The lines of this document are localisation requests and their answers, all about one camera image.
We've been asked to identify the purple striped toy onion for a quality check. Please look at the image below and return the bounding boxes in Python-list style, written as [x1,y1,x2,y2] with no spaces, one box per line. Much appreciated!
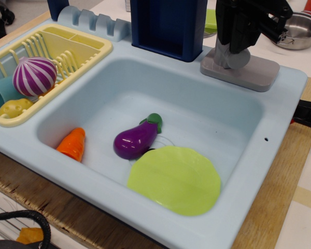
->
[12,57,57,96]

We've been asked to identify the green cutting board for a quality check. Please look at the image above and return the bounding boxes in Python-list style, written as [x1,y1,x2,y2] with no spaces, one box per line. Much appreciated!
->
[205,9,217,29]

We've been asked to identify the teal plastic cup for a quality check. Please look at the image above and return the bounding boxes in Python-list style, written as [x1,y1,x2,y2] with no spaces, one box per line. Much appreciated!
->
[0,76,24,108]

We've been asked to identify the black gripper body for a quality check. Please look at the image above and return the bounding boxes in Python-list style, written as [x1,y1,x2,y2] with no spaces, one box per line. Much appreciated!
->
[216,1,293,43]

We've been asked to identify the stainless steel pot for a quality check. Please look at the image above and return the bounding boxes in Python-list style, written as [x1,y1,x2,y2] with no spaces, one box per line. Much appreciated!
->
[273,11,311,50]

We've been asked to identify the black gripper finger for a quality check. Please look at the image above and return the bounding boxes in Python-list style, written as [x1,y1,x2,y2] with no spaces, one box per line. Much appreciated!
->
[216,4,235,45]
[229,8,261,54]

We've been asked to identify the purple toy eggplant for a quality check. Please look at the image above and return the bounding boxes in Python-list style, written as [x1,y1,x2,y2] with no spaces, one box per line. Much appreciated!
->
[113,113,163,160]

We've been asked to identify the wooden board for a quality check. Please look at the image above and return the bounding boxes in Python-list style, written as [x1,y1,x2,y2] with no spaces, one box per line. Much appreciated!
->
[0,11,311,249]

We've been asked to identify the black clamp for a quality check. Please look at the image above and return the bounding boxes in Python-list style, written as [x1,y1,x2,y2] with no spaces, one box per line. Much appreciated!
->
[290,100,311,128]

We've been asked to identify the lime green plate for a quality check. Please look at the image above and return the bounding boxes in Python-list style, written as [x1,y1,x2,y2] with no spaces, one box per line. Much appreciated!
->
[127,146,221,216]

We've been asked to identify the yellow dish rack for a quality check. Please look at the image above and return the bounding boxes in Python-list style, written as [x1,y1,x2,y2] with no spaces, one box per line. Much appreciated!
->
[0,24,113,127]

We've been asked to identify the light blue toy sink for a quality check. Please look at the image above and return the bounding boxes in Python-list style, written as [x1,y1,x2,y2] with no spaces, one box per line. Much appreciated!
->
[0,5,308,249]

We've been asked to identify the orange tape piece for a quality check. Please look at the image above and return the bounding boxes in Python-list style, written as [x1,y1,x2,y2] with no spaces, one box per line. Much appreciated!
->
[16,228,44,245]

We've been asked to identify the grey toy faucet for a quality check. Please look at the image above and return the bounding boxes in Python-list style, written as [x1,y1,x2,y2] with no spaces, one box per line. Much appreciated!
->
[200,39,280,92]

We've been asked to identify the orange toy carrot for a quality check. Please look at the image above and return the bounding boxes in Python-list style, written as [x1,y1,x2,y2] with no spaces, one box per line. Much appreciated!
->
[56,127,86,162]

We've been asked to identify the black braided cable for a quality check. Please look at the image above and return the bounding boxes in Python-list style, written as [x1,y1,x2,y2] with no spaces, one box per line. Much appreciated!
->
[0,210,52,249]

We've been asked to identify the dark blue box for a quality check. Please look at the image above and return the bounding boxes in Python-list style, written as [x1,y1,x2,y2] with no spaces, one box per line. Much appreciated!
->
[130,0,207,62]

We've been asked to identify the yellow toy potato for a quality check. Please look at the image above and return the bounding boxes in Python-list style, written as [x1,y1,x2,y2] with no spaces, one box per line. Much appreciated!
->
[0,98,34,118]

